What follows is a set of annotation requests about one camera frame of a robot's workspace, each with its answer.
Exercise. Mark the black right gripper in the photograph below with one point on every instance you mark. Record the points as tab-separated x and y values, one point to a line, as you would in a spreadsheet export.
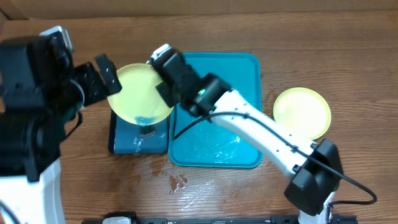
168	73

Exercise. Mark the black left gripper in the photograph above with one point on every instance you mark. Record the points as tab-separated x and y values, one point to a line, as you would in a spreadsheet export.
89	75

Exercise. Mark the green scrubbing sponge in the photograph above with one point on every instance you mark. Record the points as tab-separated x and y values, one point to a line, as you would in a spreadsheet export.
146	131

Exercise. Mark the yellow plate with stain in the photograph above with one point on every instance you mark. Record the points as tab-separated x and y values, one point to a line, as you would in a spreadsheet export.
303	111

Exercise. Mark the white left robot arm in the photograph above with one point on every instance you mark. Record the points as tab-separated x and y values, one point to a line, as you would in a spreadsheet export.
30	156

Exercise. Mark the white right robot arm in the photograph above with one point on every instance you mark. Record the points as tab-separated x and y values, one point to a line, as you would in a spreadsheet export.
312	168

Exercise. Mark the small black water tray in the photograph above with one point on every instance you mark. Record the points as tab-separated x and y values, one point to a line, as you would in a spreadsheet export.
124	138

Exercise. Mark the large teal serving tray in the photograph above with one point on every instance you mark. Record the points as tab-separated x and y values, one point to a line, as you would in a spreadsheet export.
206	144

